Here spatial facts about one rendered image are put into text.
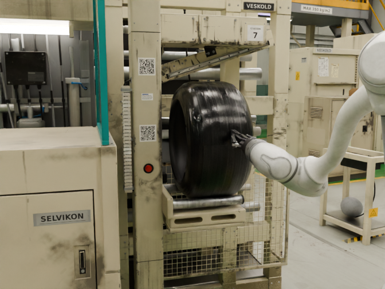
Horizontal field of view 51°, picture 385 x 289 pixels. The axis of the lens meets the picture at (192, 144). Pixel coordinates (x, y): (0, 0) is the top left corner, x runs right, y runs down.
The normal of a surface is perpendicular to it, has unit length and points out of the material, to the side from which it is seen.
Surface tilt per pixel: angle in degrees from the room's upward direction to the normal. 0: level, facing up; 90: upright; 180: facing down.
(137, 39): 90
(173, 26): 90
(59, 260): 90
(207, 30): 90
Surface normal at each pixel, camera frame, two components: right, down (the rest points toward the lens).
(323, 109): -0.91, 0.07
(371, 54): -0.74, 0.04
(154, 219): 0.26, 0.15
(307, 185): -0.14, 0.66
